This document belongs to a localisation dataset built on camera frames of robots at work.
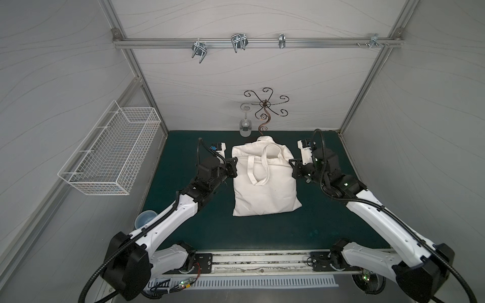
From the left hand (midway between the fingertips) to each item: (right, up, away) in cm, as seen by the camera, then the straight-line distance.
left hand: (236, 158), depth 78 cm
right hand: (+23, 0, -3) cm, 23 cm away
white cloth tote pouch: (+11, -10, -4) cm, 16 cm away
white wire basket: (-46, -1, -10) cm, 47 cm away
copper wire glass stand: (+13, +22, +15) cm, 30 cm away
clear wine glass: (+4, +16, +18) cm, 24 cm away
